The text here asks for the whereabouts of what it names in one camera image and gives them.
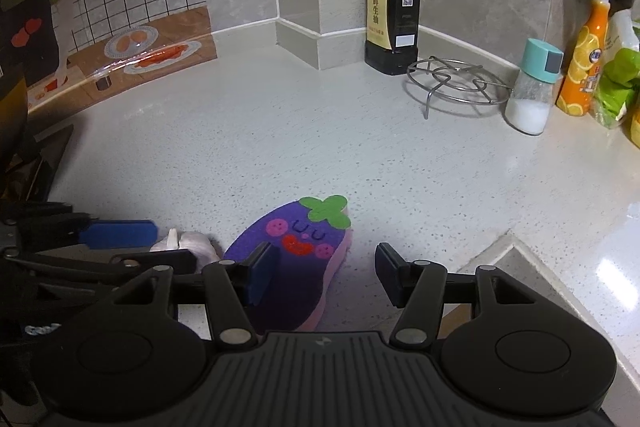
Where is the white paper ball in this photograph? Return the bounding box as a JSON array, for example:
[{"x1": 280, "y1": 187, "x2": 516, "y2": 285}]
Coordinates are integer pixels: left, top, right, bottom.
[{"x1": 150, "y1": 229, "x2": 220, "y2": 273}]

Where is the purple eggplant sponge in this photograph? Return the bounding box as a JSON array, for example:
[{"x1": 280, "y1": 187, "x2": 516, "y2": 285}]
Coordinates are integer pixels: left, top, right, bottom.
[{"x1": 224, "y1": 195, "x2": 352, "y2": 334}]

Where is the teal cap salt shaker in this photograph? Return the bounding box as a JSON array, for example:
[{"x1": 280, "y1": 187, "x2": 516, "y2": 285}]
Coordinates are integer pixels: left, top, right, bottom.
[{"x1": 504, "y1": 38, "x2": 564, "y2": 135}]

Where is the orange cleaner bottle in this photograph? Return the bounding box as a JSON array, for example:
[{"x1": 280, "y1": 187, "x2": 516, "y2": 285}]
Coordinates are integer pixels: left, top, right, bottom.
[{"x1": 556, "y1": 0, "x2": 611, "y2": 117}]

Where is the green plastic bag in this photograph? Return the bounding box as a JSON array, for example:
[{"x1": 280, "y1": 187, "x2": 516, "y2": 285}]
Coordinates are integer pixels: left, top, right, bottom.
[{"x1": 590, "y1": 9, "x2": 639, "y2": 129}]

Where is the metal wire trivet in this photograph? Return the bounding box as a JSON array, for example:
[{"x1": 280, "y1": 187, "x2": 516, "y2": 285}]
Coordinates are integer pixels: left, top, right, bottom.
[{"x1": 404, "y1": 55, "x2": 511, "y2": 119}]

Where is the kitchen wall sticker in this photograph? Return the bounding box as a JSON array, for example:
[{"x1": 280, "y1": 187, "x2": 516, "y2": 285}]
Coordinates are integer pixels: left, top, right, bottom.
[{"x1": 1, "y1": 0, "x2": 217, "y2": 118}]

